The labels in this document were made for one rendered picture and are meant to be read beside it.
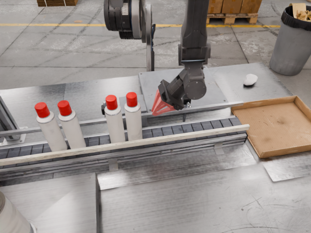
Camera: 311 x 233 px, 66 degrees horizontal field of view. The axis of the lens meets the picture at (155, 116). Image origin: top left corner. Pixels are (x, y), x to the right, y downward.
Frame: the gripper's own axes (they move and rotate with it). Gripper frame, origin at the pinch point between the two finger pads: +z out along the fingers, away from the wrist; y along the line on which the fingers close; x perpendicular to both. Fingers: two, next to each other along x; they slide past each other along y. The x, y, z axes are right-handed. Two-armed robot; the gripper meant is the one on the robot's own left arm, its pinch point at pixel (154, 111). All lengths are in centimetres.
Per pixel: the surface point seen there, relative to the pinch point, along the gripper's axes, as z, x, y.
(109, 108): 5.3, -13.8, 1.4
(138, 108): 0.8, -6.4, 1.3
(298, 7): -85, 163, -169
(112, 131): 12.6, -8.2, 2.1
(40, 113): 16.5, -29.4, 1.4
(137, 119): 4.2, -4.1, 1.9
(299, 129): -24, 56, 2
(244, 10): -53, 190, -274
